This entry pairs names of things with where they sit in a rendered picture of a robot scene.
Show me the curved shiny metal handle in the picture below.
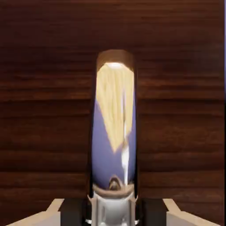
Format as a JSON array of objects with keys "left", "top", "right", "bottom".
[{"left": 85, "top": 49, "right": 141, "bottom": 226}]

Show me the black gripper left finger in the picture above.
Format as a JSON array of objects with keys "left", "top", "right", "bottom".
[{"left": 5, "top": 197, "right": 89, "bottom": 226}]

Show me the dark wood cabinet door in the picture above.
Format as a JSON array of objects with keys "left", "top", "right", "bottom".
[{"left": 0, "top": 0, "right": 226, "bottom": 226}]

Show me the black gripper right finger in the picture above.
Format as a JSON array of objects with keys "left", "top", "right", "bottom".
[{"left": 138, "top": 197, "right": 222, "bottom": 226}]

